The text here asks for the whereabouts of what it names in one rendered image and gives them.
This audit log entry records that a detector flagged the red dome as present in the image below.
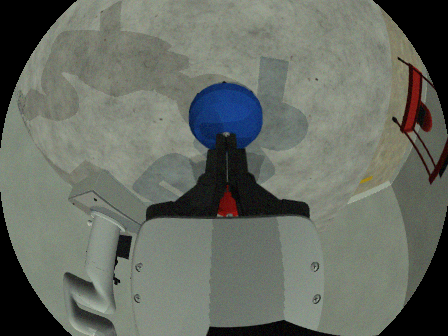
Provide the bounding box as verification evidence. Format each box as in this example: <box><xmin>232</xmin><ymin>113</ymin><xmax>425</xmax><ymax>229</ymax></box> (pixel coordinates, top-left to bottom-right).
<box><xmin>218</xmin><ymin>182</ymin><xmax>238</xmax><ymax>216</ymax></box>

